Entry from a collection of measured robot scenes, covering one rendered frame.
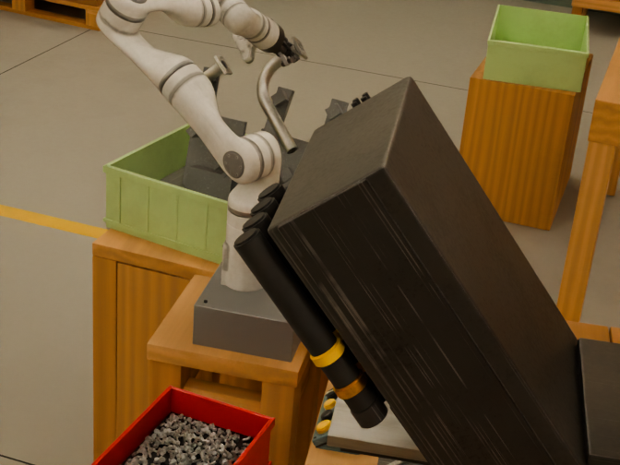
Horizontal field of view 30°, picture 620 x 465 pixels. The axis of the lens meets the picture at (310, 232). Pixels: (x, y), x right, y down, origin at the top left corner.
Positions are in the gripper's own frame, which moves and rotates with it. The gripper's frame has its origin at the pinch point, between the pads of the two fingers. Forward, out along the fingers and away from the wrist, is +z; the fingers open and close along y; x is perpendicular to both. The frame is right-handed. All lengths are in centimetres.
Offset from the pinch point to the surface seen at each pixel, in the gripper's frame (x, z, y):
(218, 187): 33.6, 4.0, -20.1
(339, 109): -3.7, 5.9, -17.8
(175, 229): 42, -10, -30
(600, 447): -43, -98, -125
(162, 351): 37, -48, -69
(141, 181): 43.7, -16.0, -17.1
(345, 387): -21, -116, -107
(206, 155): 34.5, 6.8, -9.1
